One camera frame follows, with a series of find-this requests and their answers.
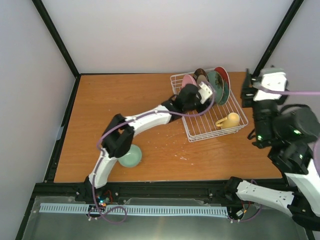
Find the pink plate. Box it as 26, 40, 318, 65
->
181, 74, 198, 90

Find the yellow mug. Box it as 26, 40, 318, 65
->
215, 112, 240, 129

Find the black rimmed beige plate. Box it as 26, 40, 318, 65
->
193, 68, 209, 88

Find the red teal flower plate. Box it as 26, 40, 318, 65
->
214, 66, 231, 106

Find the mint plate with flower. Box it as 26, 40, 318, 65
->
207, 70, 224, 104

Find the mint green bowl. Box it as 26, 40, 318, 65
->
118, 144, 142, 168

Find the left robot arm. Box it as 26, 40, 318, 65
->
85, 84, 200, 202

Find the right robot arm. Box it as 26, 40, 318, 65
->
224, 68, 320, 231

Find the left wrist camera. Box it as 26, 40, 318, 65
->
198, 81, 214, 104

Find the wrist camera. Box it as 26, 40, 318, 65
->
198, 81, 214, 104
252, 67, 287, 102

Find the white wire dish rack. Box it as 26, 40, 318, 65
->
182, 68, 249, 142

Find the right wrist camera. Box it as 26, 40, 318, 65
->
252, 67, 287, 102

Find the right black frame post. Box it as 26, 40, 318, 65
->
252, 0, 304, 77

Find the black frame post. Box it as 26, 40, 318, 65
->
252, 0, 304, 77
31, 0, 79, 73

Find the left black frame post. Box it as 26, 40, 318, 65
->
31, 0, 79, 73

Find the light blue cable duct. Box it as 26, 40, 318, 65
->
39, 203, 228, 218

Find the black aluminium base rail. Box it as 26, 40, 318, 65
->
32, 181, 308, 208

